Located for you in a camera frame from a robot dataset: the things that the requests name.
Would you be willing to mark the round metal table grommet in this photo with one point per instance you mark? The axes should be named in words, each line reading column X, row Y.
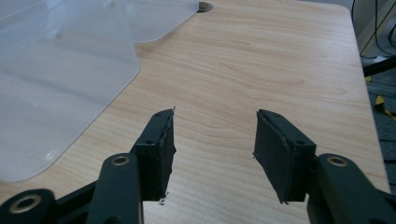
column 204, row 6

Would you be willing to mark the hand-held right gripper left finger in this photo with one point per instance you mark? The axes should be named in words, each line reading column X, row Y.
column 154, row 155

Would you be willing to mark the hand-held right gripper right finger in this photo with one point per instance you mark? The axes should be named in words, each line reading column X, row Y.
column 289, row 155

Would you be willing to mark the black metal stand leg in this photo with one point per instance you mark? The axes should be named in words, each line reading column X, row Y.
column 379, row 66

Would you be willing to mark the yellow floor tape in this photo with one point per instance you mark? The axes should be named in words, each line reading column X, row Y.
column 384, row 105

